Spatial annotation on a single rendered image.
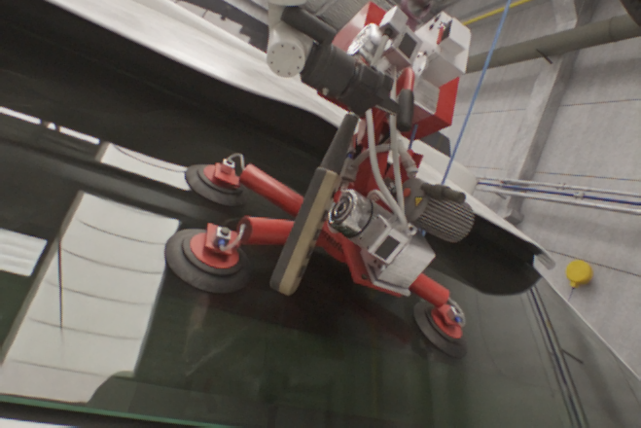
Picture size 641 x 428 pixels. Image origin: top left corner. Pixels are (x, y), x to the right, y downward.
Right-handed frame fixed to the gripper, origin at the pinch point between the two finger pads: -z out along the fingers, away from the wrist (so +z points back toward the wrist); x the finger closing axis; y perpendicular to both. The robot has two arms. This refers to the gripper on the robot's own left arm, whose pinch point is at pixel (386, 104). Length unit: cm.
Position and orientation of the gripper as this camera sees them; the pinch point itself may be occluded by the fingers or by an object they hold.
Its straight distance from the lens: 81.4
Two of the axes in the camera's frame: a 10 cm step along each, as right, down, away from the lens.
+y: 2.5, -9.2, 3.0
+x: 4.9, -1.5, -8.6
